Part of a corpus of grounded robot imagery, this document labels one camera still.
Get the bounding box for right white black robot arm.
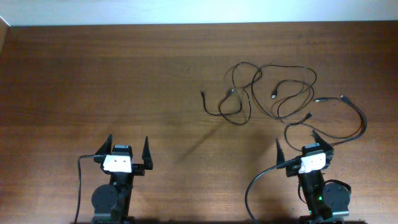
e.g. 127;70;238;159
276;132;351;223

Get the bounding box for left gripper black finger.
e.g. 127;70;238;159
95;134;113;156
142;136;153;170

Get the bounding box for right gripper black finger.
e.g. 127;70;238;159
312;129;334;154
275;139;285;168

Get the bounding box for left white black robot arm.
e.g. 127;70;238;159
91;135;153;224

